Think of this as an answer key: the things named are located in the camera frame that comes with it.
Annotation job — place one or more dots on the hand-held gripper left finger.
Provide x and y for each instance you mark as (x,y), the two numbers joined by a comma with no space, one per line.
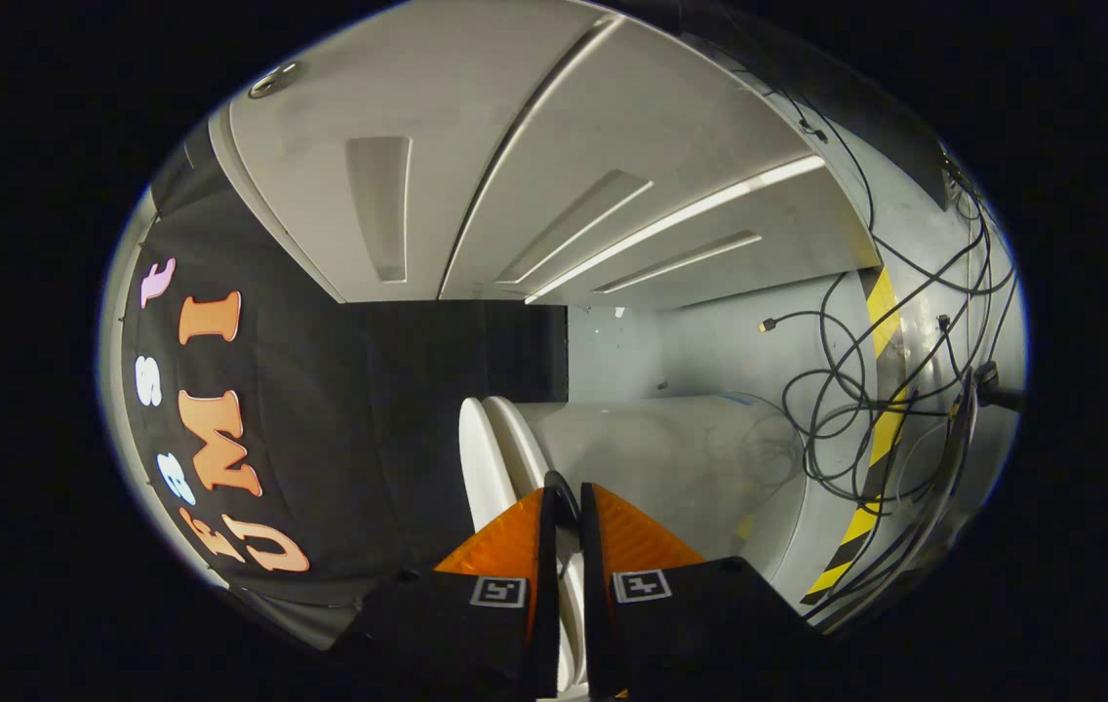
(548,604)

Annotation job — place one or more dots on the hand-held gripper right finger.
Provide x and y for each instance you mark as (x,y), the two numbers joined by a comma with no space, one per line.
(593,604)

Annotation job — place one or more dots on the white toilet lid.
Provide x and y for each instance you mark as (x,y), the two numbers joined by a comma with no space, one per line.
(481,468)

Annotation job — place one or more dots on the white toilet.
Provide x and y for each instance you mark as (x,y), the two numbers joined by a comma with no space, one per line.
(661,468)

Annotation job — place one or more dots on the black backdrop cloth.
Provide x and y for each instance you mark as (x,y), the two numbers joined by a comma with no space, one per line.
(369,419)

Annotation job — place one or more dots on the yellow black hazard tape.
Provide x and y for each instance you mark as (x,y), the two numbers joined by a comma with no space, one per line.
(881,302)

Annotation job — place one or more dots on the white drawer cabinet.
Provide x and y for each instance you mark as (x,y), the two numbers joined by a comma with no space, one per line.
(476,117)

